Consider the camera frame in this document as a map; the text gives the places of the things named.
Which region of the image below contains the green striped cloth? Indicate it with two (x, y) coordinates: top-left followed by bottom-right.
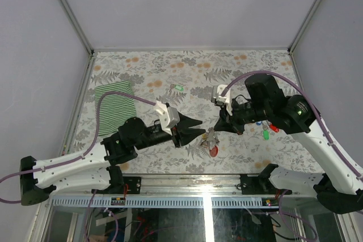
(95, 81), (137, 137)

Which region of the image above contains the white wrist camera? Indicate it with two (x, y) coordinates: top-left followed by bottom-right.
(153, 100), (180, 135)
(211, 84), (233, 116)

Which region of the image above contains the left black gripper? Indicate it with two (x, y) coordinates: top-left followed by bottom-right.
(136, 113), (207, 152)

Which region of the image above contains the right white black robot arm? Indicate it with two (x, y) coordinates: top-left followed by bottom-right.
(211, 71), (362, 214)

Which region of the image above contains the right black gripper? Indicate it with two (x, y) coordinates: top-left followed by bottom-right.
(213, 96), (270, 135)

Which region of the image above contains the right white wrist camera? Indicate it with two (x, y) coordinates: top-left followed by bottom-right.
(211, 84), (233, 116)

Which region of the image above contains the red key tag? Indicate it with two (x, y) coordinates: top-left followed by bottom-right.
(269, 124), (280, 133)

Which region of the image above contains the grey red key ring holder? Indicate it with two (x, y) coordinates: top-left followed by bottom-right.
(200, 128), (220, 158)

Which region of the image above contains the aluminium front rail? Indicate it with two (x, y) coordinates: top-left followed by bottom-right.
(42, 172), (347, 209)

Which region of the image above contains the green key tag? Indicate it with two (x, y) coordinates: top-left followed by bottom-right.
(263, 130), (269, 140)
(171, 84), (184, 91)

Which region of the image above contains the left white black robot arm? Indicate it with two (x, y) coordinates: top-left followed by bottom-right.
(20, 114), (205, 206)

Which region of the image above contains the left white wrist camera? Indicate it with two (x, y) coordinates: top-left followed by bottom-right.
(153, 100), (180, 135)

